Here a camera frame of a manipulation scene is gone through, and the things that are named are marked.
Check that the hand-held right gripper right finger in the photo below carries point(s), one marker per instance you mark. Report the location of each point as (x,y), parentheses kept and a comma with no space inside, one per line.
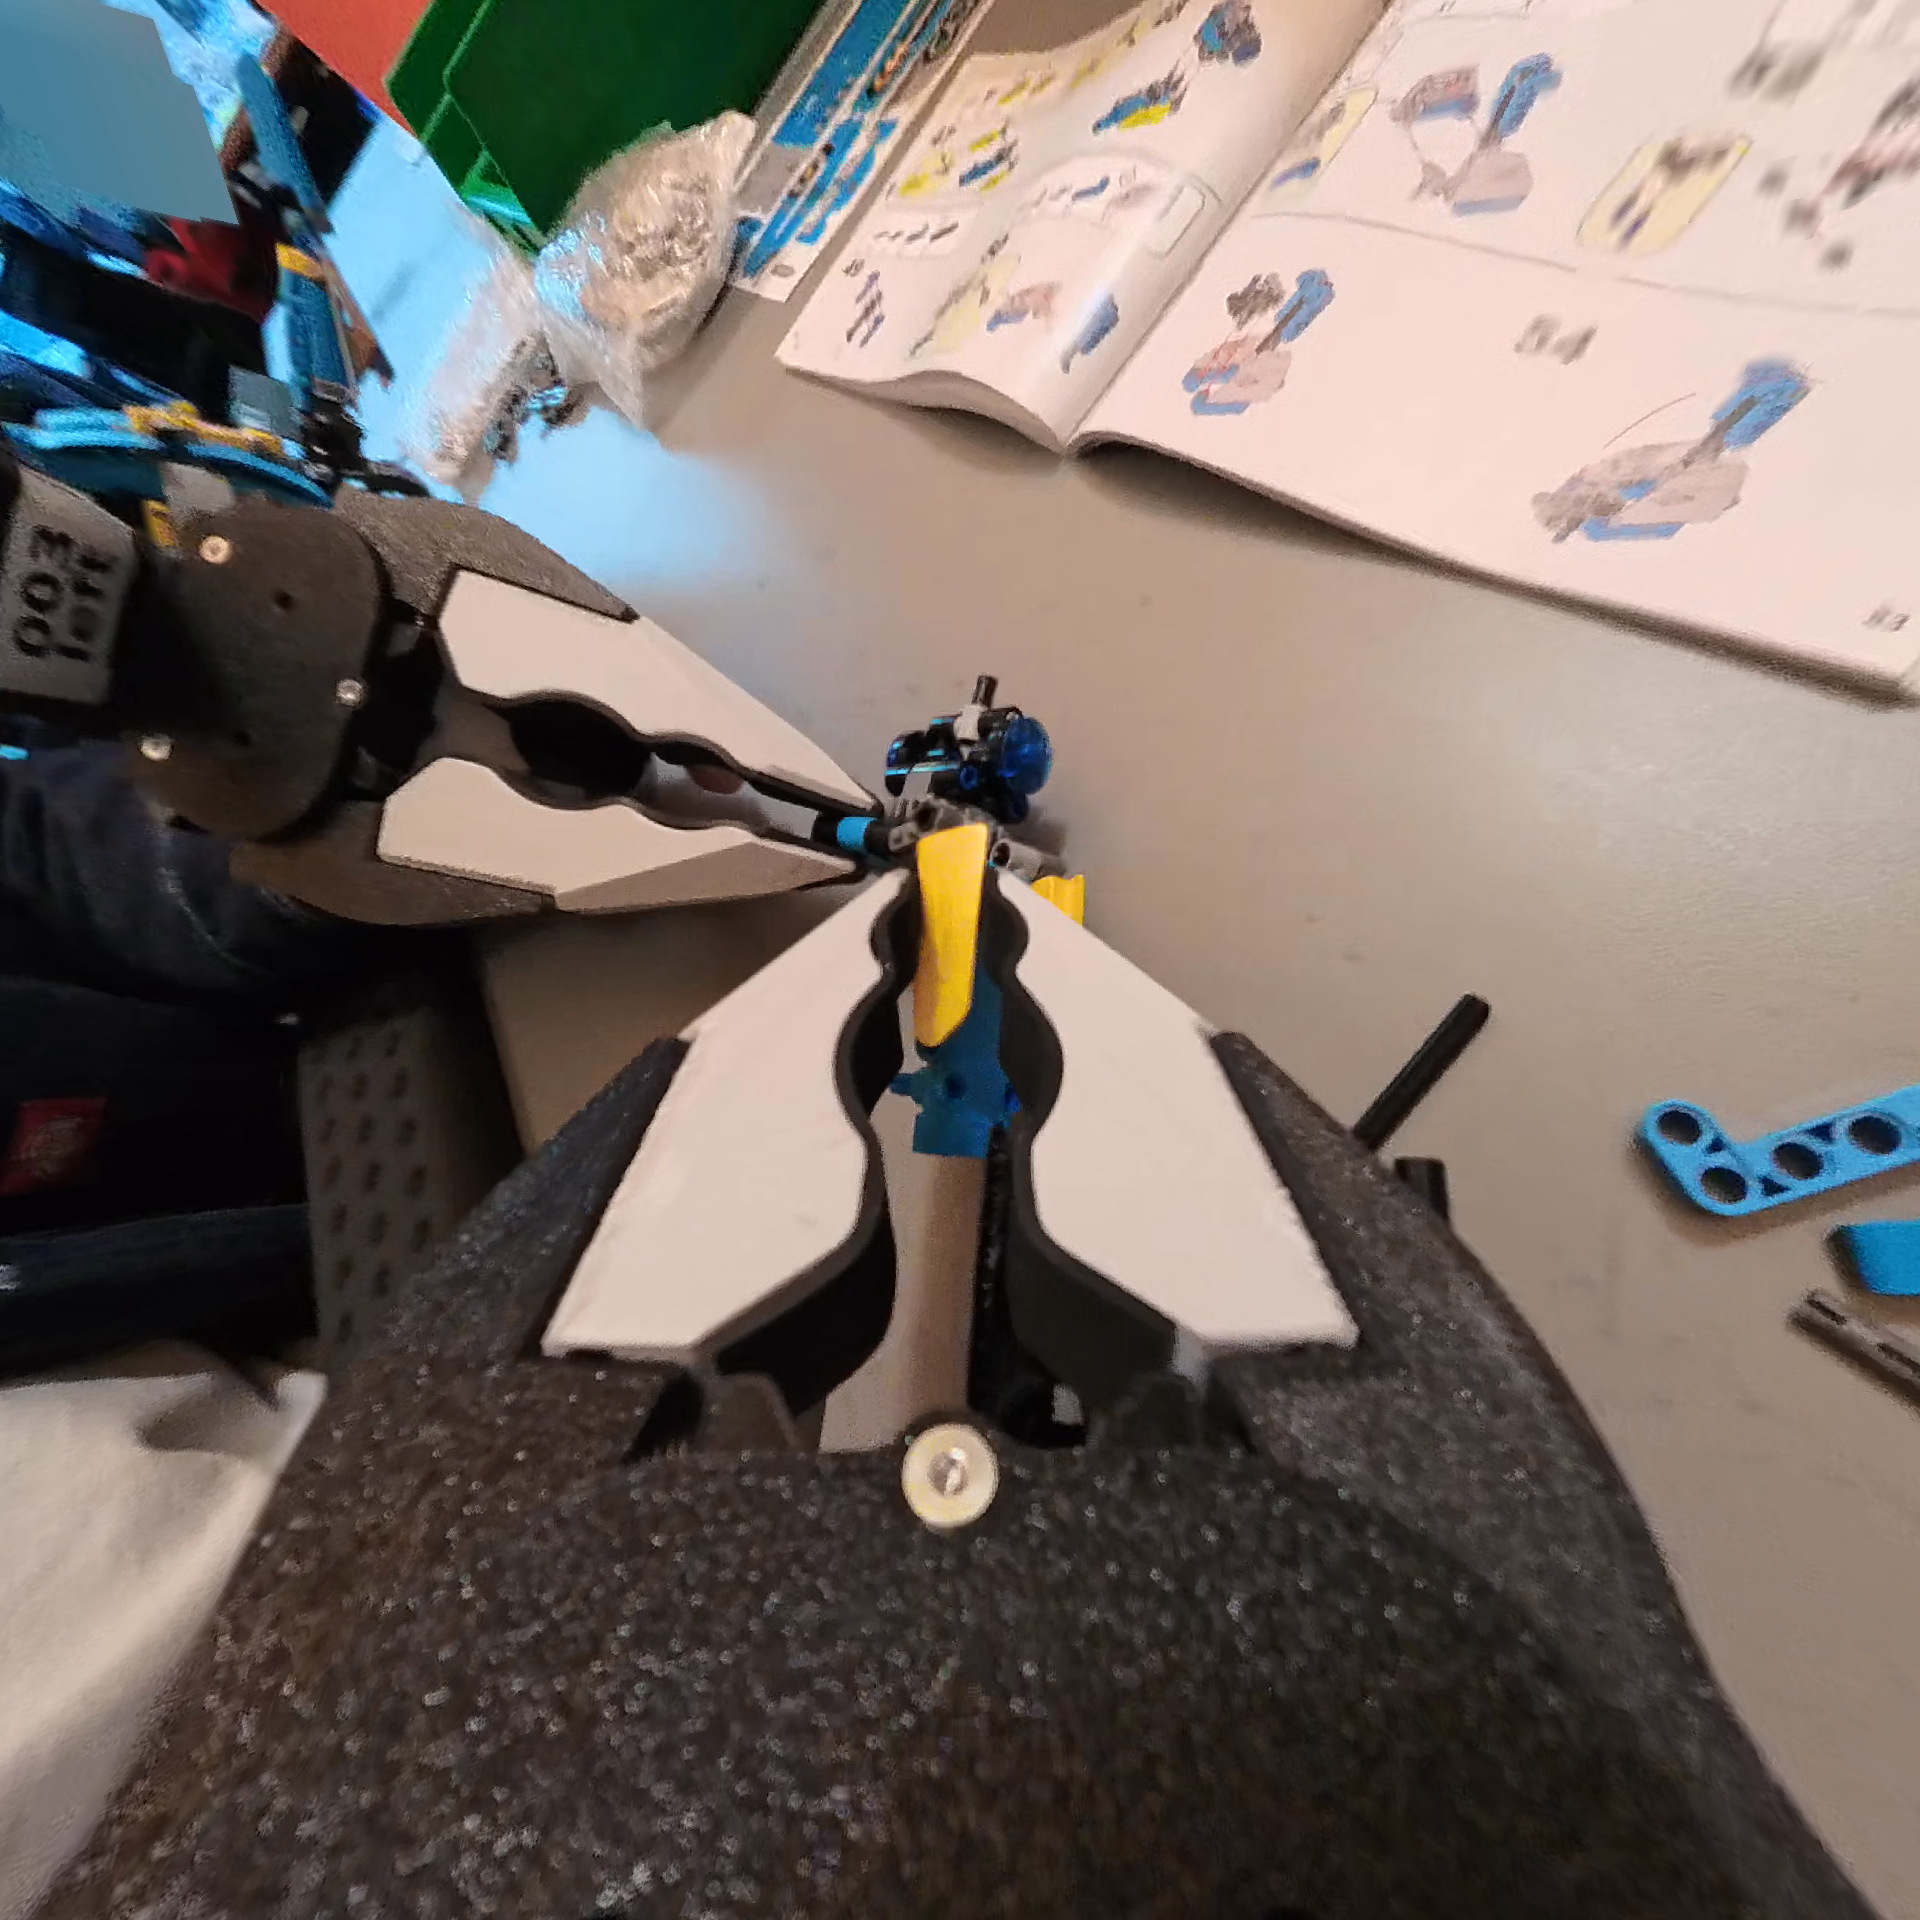
(1201,1201)

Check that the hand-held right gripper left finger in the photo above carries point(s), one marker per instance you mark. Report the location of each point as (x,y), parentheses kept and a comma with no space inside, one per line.
(706,1201)

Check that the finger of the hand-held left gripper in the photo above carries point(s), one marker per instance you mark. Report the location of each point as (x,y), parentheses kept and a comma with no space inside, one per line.
(602,660)
(572,846)

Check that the yellow blue brick assembly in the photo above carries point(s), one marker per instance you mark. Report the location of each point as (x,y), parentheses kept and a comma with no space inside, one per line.
(952,930)

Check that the black blue brick assembly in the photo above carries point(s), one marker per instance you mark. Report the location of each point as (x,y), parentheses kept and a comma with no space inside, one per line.
(977,756)

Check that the grey desk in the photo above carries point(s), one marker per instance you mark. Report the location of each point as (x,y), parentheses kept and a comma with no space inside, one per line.
(1441,871)

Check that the black axle rod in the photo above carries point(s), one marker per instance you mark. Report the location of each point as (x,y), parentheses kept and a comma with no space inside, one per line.
(1420,1075)

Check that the black perforated mat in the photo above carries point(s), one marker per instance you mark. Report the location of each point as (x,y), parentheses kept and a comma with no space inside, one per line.
(391,1170)

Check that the clear plastic bag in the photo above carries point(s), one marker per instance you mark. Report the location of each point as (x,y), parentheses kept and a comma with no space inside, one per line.
(632,270)

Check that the green plastic bin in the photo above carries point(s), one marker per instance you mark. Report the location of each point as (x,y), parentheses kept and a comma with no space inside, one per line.
(602,91)

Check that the pile of loose brick parts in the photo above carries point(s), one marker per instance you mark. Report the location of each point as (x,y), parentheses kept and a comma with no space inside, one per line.
(1772,1150)

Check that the blue white leaflet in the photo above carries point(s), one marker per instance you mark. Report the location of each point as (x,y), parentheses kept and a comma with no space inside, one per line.
(855,122)

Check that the red plastic bin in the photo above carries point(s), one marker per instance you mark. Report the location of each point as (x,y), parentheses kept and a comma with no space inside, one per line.
(346,46)

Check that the white shirt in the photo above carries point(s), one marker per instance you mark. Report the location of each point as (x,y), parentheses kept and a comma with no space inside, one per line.
(135,1620)

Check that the building instruction booklet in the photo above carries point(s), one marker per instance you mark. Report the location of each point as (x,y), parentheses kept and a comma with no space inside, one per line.
(1441,331)

